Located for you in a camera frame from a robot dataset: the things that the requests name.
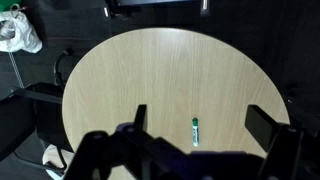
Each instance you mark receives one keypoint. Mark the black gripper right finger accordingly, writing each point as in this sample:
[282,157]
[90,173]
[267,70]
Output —
[263,126]

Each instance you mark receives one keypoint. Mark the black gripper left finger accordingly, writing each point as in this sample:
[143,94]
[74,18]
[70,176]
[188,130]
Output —
[141,116]

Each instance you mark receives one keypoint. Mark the green whiteboard marker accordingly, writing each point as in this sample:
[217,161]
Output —
[195,133]

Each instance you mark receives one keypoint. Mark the black mesh office chair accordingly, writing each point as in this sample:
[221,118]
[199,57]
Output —
[43,113]

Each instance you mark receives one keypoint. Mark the white plastic bag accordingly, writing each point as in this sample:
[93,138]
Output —
[20,33]

